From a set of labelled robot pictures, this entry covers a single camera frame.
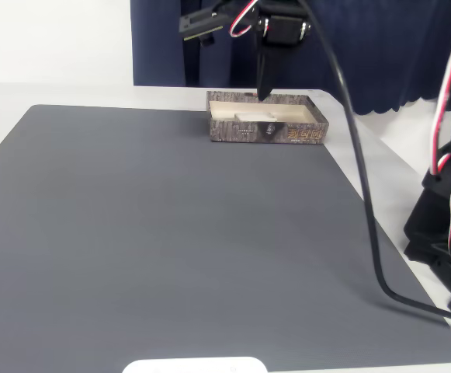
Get grey desk mat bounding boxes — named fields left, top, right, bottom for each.
left=0, top=103, right=451, bottom=373

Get bark-patterned cardboard box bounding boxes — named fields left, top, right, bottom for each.
left=206, top=90, right=330, bottom=145

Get dark blue curtain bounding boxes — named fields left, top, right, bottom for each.
left=130, top=0, right=451, bottom=117

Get black camera cable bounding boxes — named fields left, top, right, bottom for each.
left=297, top=0, right=451, bottom=332

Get white object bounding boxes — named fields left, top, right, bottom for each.
left=234, top=111, right=279, bottom=123

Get white rounded device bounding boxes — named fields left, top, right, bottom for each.
left=121, top=356, right=269, bottom=373

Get red white servo wires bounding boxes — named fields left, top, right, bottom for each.
left=229, top=0, right=451, bottom=279

